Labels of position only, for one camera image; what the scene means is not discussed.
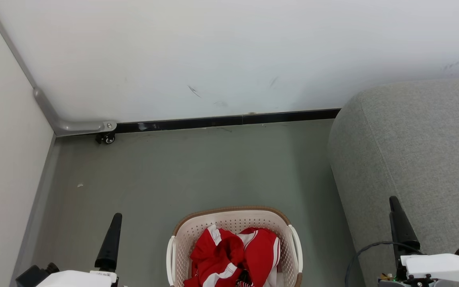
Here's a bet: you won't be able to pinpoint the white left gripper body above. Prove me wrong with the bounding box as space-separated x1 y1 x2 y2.
36 270 119 287

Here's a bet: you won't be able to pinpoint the thin black right gripper cable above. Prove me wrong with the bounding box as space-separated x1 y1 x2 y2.
345 241 424 287

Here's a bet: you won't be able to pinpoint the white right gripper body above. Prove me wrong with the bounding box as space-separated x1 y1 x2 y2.
378 254 459 287

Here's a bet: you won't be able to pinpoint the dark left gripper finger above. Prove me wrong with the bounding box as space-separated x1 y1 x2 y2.
95 213 123 272

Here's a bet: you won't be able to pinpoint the grey metal corner bracket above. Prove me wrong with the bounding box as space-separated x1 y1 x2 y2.
33 87 117 137

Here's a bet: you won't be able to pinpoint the red shorts with white band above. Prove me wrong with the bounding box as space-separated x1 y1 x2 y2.
184 224 247 287

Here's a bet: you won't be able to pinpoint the cream perforated laundry basket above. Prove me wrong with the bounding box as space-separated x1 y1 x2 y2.
166 206 303 287

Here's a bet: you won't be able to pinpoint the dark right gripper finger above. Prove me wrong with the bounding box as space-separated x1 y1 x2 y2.
389 196 420 256

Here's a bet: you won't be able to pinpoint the black baseboard strip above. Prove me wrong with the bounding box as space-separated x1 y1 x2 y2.
115 108 341 134

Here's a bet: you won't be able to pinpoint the red basketball jersey with print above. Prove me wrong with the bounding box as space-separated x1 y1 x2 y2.
237 227 281 287

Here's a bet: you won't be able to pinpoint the grey fabric sofa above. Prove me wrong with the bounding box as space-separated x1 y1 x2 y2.
327 79 459 287

